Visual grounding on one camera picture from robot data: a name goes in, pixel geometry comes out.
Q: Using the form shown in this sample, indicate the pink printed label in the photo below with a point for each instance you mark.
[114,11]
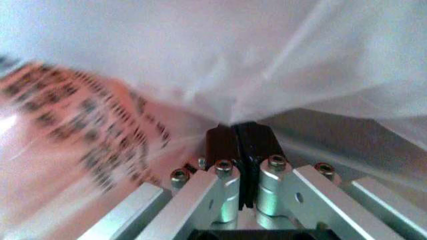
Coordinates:
[83,125]

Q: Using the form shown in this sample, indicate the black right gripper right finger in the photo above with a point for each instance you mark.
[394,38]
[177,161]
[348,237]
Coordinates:
[293,195]

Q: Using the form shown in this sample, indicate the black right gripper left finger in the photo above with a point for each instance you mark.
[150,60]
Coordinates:
[200,197]

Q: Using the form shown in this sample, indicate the translucent white garbage bag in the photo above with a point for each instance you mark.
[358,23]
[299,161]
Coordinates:
[233,55]

